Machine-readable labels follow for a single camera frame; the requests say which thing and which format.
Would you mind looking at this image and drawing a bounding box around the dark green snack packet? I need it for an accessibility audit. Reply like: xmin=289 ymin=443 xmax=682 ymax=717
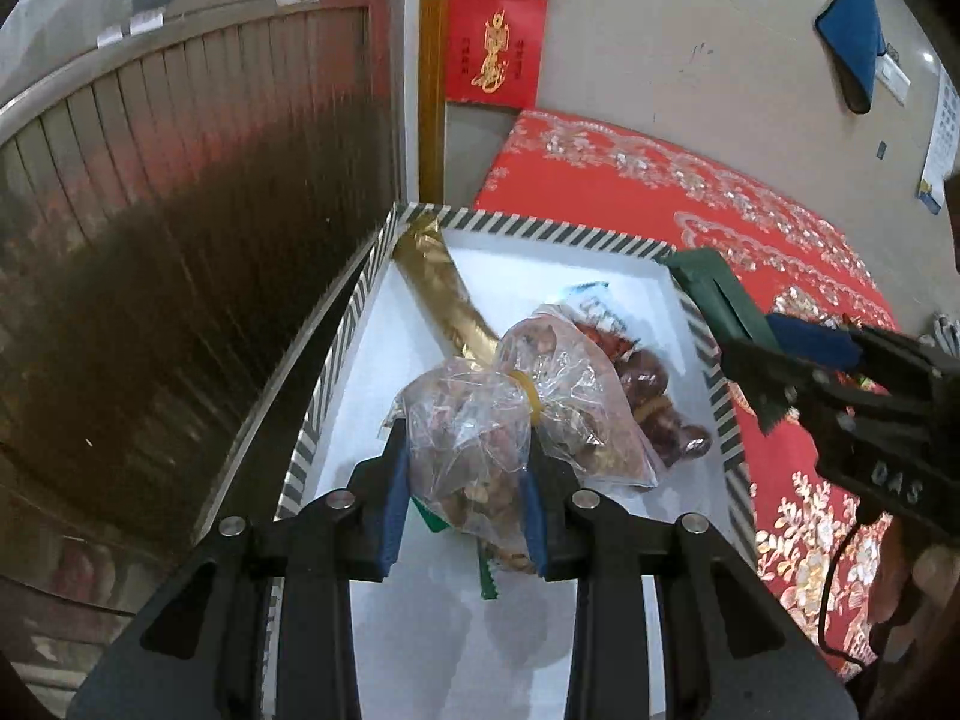
xmin=664 ymin=247 xmax=781 ymax=436

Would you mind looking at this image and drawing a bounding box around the bag of red dates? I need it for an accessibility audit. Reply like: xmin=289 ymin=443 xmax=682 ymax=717
xmin=574 ymin=320 xmax=713 ymax=468

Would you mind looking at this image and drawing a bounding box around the silver brown cake packet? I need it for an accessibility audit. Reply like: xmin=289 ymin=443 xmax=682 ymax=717
xmin=477 ymin=539 xmax=500 ymax=601

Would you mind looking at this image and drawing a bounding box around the clear bag of nuts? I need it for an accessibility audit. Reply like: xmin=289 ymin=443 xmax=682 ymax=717
xmin=391 ymin=305 xmax=662 ymax=574

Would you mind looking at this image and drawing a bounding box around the long gold foil packet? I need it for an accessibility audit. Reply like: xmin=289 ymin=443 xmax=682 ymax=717
xmin=394 ymin=215 xmax=500 ymax=366

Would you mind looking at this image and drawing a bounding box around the white blue snack packet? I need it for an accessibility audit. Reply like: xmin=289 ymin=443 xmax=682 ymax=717
xmin=560 ymin=281 xmax=626 ymax=335

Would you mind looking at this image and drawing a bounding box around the green sauce cup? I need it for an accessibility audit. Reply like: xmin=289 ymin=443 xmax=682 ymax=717
xmin=412 ymin=497 xmax=449 ymax=533

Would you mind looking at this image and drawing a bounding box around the person's right hand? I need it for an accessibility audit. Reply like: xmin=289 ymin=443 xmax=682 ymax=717
xmin=869 ymin=517 xmax=958 ymax=663

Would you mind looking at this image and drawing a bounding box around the floral cushioned chair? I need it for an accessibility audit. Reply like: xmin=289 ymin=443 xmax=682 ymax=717
xmin=921 ymin=314 xmax=960 ymax=358

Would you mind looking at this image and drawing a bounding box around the striped white storage box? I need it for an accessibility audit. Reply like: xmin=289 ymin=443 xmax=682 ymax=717
xmin=278 ymin=205 xmax=757 ymax=718

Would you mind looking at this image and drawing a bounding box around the red floral tablecloth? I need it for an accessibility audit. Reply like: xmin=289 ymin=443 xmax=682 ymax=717
xmin=475 ymin=109 xmax=895 ymax=679

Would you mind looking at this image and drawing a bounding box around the blue hanging bag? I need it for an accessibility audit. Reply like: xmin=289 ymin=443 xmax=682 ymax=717
xmin=814 ymin=0 xmax=887 ymax=115

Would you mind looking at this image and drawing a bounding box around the white wall calendar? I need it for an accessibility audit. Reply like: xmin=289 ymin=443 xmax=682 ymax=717
xmin=916 ymin=70 xmax=958 ymax=215

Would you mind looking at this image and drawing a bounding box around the lower red wall banner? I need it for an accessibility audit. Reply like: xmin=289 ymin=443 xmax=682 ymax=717
xmin=444 ymin=0 xmax=548 ymax=110

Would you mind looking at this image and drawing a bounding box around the wooden door frame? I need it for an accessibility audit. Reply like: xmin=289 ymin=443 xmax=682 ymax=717
xmin=418 ymin=0 xmax=449 ymax=205

